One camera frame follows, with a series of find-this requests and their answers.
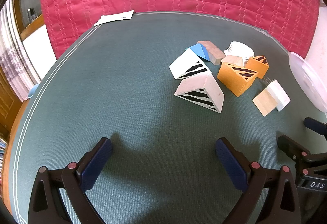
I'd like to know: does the white striped triangular block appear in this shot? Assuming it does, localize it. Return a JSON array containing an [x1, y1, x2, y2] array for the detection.
[[169, 49, 212, 80], [174, 72, 225, 114]]

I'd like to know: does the light wooden block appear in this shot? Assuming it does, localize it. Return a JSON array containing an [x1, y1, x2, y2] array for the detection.
[[252, 87, 278, 116], [221, 55, 244, 68]]

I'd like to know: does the white round cup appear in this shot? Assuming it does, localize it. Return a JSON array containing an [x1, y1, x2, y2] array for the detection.
[[224, 41, 255, 58]]

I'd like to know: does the brown wooden block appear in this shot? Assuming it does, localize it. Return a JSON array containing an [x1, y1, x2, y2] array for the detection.
[[197, 40, 226, 65]]

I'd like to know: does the green mat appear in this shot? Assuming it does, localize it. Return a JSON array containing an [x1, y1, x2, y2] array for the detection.
[[8, 11, 327, 224]]

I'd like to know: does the large orange striped block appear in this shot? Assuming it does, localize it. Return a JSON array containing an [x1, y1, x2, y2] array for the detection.
[[217, 63, 258, 97]]

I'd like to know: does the light blue object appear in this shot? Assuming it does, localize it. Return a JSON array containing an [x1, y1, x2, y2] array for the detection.
[[27, 83, 40, 99]]

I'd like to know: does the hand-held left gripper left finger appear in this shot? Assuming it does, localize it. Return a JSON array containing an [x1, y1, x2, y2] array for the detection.
[[28, 137, 113, 224]]

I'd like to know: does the small orange striped block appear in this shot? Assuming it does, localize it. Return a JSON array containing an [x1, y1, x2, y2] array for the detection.
[[246, 56, 270, 79]]

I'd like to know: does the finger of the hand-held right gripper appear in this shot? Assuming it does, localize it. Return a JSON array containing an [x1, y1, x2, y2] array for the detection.
[[304, 117, 327, 136], [277, 135, 327, 163]]

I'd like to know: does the clear plastic basin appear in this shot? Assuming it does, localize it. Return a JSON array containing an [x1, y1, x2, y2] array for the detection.
[[288, 51, 327, 112]]

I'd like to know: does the white paper card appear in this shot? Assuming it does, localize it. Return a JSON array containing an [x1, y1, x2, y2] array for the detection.
[[93, 10, 134, 27]]

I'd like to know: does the blue triangular block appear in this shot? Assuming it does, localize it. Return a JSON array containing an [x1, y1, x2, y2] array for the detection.
[[185, 43, 211, 61]]

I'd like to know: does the wooden window frame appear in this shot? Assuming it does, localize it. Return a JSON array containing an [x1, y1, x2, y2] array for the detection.
[[13, 0, 46, 41]]

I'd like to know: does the row of books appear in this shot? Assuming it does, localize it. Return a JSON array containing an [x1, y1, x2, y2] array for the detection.
[[0, 135, 8, 184]]

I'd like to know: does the patterned curtain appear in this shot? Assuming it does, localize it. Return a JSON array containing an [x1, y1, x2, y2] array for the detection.
[[0, 0, 42, 102]]

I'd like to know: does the wooden cabinet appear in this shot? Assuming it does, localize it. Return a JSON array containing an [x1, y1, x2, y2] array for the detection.
[[0, 61, 24, 135]]

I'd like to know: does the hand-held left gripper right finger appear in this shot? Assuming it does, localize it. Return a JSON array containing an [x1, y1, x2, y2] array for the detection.
[[215, 137, 302, 224]]

